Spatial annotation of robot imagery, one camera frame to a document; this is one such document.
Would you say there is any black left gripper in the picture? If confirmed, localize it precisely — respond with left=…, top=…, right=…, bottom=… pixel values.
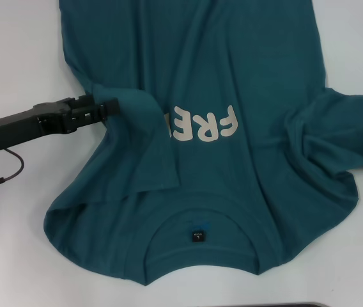
left=0, top=93, right=120, bottom=152

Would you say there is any teal t-shirt with FREE print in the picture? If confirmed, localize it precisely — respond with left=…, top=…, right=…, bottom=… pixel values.
left=43, top=0, right=363, bottom=278

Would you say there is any black flat panel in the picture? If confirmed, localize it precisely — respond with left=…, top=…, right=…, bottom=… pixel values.
left=270, top=303, right=329, bottom=307

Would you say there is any left arm cable with plug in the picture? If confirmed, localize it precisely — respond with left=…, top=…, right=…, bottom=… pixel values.
left=0, top=148, right=26, bottom=193

